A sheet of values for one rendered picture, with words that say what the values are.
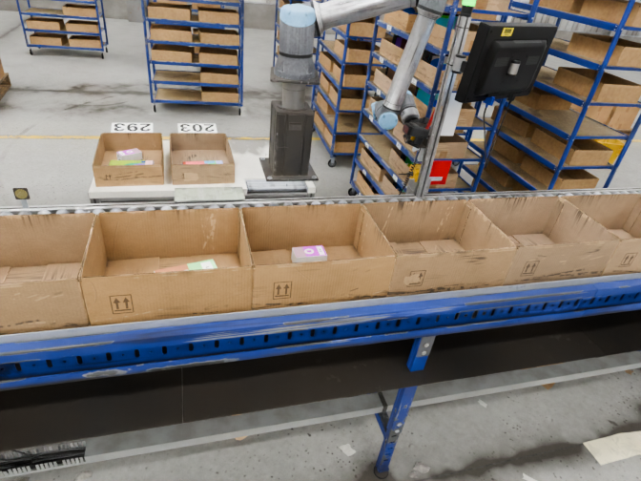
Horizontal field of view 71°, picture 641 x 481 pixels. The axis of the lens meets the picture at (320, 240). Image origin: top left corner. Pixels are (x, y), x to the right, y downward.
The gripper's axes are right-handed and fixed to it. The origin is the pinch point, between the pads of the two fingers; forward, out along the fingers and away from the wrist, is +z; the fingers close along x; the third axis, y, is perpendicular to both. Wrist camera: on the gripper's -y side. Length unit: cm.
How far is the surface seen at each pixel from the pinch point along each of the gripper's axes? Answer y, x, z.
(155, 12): 188, 96, -288
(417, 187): 11.7, -0.2, 13.6
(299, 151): 25, 54, -9
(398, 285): -34, 62, 82
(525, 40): -58, -13, -14
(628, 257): -54, -19, 80
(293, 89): 4, 63, -27
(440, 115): -21.0, 5.9, -2.9
